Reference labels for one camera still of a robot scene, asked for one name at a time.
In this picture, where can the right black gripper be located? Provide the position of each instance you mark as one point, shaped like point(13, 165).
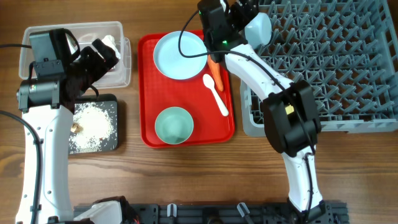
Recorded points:
point(241, 14)

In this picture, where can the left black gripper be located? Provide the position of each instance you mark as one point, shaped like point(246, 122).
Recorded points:
point(88, 55)

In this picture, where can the light blue bowl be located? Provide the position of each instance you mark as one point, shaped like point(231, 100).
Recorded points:
point(258, 31)

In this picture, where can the white tissue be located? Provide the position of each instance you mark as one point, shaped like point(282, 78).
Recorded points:
point(110, 42)

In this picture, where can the mint green bowl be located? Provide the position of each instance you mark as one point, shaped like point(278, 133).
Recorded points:
point(174, 125)

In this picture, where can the yellow plastic cup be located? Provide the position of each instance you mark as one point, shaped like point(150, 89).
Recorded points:
point(289, 109)

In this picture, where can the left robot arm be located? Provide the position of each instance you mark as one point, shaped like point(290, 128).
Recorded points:
point(57, 78)

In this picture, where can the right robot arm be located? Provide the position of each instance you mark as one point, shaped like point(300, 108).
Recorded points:
point(232, 33)

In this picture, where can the grey dishwasher rack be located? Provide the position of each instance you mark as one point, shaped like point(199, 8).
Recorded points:
point(347, 51)

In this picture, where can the clear plastic bin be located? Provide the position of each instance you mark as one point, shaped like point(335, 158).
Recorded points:
point(85, 33)

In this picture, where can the orange carrot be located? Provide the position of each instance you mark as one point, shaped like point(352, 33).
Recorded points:
point(215, 70)

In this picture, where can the brown food chunk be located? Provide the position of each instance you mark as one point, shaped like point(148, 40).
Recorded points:
point(76, 128)

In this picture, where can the black tray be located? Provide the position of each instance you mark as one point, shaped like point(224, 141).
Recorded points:
point(109, 102)

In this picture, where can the spilled white rice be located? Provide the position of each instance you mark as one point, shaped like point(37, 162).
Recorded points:
point(90, 127)

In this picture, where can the white plastic spoon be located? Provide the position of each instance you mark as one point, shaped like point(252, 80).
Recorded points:
point(210, 84)

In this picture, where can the red plastic tray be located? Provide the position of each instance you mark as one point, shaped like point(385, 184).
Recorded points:
point(158, 92)

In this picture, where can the light blue plate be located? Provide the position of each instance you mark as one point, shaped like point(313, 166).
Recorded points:
point(171, 63)

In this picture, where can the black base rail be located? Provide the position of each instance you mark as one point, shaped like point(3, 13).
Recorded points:
point(266, 214)

